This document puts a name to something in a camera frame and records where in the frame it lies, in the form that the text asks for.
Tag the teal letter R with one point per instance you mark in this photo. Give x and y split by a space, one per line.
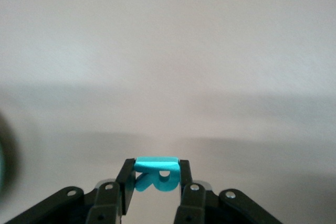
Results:
157 170

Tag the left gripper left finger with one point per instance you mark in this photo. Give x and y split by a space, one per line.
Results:
107 200

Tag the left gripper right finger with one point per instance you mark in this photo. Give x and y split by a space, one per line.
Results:
193 203

